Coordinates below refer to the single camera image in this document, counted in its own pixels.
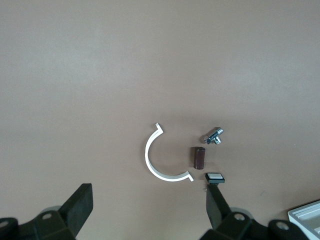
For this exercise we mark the brown table mat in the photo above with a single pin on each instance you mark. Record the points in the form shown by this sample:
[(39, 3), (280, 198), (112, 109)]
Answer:
[(100, 75)]

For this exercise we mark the white cabinet drawer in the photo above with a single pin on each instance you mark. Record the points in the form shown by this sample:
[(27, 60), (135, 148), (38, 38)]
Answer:
[(308, 215)]

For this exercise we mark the chrome metal fitting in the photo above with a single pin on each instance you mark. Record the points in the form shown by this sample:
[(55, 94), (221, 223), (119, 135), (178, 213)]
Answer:
[(212, 136)]

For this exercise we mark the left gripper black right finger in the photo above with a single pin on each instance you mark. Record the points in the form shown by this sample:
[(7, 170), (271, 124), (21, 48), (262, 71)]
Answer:
[(215, 207)]

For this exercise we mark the white semicircular pipe clamp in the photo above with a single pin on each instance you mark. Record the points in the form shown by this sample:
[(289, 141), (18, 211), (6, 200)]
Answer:
[(147, 155)]

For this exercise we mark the dark brown grooved block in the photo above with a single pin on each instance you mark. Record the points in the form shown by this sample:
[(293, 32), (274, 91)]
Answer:
[(198, 157)]

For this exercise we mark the black switch with white cap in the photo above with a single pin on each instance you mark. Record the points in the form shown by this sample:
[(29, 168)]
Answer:
[(215, 176)]

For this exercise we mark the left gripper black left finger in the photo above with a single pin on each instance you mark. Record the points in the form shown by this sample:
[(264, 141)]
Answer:
[(77, 207)]

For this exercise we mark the white drawer cabinet shell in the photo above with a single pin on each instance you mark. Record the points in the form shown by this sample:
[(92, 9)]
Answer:
[(291, 215)]

